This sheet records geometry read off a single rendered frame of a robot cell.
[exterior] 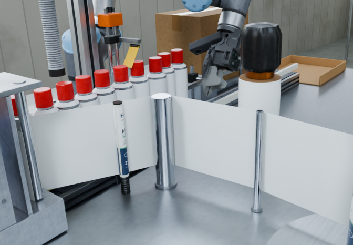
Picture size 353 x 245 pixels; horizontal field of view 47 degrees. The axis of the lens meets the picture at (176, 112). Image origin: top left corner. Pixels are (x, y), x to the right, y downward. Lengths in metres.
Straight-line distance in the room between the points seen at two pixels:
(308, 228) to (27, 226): 0.44
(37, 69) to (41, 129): 2.66
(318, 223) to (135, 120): 0.37
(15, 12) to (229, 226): 2.78
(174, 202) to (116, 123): 0.18
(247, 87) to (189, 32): 0.72
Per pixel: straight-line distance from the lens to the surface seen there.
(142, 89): 0.98
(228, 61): 1.17
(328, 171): 0.66
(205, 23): 1.51
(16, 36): 3.30
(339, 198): 0.67
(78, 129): 0.76
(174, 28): 1.59
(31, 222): 0.69
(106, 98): 0.90
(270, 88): 0.85
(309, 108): 1.43
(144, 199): 0.79
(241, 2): 1.25
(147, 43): 3.99
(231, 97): 1.26
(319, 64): 1.99
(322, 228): 0.71
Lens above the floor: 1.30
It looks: 20 degrees down
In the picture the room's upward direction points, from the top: 3 degrees counter-clockwise
